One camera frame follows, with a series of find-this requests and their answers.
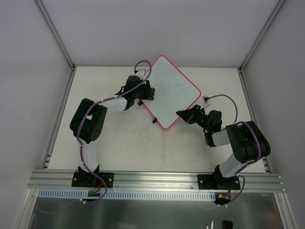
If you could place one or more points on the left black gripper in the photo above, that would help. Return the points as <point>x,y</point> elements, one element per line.
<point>146,90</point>

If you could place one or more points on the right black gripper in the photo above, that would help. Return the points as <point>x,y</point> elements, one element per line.
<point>194,115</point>

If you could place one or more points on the red whiteboard eraser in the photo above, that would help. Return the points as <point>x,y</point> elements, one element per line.
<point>151,94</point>

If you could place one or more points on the pink framed whiteboard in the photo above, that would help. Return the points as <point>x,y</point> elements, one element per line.
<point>174,91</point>

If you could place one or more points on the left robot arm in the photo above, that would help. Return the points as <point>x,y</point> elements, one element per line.
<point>87,123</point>

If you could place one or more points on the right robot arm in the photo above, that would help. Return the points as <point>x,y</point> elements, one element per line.
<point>247,142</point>

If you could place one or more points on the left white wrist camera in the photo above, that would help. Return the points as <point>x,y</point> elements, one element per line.
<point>141,73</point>

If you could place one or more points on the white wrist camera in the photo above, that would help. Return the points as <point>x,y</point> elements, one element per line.
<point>206,100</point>
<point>141,73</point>

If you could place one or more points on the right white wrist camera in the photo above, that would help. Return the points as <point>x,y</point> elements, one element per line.
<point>206,100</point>

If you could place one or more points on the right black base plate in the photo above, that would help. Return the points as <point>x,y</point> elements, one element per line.
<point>206,182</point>

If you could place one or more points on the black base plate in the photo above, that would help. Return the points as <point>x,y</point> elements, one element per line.
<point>85,179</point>
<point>206,182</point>

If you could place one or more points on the slotted cable duct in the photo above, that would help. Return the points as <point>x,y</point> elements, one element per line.
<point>128,194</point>

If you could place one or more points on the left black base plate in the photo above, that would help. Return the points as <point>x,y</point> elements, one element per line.
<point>85,179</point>

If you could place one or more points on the left aluminium frame post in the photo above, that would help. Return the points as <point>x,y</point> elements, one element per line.
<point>52,28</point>

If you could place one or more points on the aluminium frame post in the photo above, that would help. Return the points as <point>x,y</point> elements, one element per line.
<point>269,21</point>
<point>52,28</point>

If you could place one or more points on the aluminium mounting rail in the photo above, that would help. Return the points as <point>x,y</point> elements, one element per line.
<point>155,181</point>

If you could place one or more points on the right aluminium frame post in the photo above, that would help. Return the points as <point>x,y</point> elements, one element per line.
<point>269,21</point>

